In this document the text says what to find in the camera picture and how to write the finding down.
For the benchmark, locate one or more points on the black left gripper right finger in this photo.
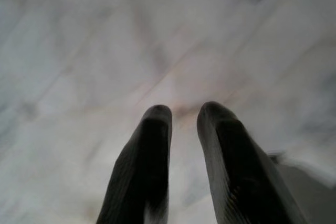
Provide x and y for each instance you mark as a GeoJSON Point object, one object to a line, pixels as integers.
{"type": "Point", "coordinates": [241, 166]}

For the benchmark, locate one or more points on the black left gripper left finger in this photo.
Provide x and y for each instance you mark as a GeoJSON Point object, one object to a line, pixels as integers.
{"type": "Point", "coordinates": [139, 166]}

